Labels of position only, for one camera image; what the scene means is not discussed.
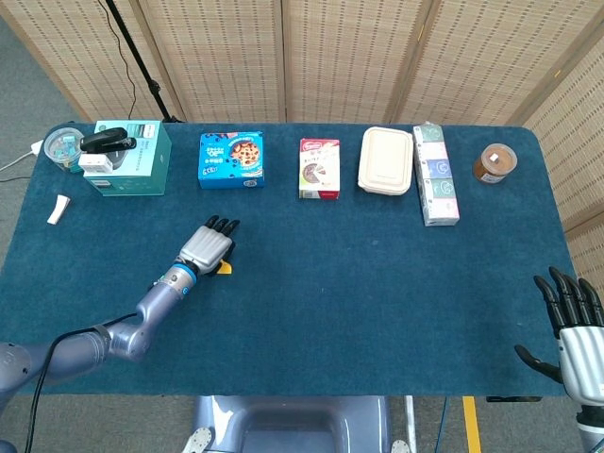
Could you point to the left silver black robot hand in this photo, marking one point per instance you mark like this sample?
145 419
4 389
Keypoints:
207 245

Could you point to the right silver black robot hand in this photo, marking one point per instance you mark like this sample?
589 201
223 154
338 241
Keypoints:
578 340

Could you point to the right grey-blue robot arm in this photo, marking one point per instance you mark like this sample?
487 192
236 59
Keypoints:
592 431

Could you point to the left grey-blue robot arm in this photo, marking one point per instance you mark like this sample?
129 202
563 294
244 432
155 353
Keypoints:
113 335

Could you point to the blue cookie box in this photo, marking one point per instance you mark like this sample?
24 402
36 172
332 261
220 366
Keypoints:
226 165

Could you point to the teal Philips box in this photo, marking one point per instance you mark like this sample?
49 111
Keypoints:
146 170

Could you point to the yellow strip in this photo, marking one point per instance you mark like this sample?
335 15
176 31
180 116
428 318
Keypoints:
472 424

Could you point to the red white wafer box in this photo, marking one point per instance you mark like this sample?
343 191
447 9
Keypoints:
321 165

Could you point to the small white labelled box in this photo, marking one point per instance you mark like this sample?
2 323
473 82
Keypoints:
94 163

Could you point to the blue tablecloth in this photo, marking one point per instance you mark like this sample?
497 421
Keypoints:
330 283

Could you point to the black stapler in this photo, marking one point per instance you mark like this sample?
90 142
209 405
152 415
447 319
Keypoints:
106 140

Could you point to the clear plastic cup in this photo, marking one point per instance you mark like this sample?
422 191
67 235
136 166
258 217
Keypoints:
59 146

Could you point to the black tripod stand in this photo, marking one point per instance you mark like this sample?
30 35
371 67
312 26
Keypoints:
141 66

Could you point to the brown jar with clear lid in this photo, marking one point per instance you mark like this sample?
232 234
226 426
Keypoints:
495 162

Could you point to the beige lidded food container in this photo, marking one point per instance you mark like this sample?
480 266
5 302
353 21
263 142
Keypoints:
384 160

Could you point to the grey-blue robot torso base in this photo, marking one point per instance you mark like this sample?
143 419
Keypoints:
292 424

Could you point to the pastel tissue multipack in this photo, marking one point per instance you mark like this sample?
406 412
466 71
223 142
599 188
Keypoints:
436 179

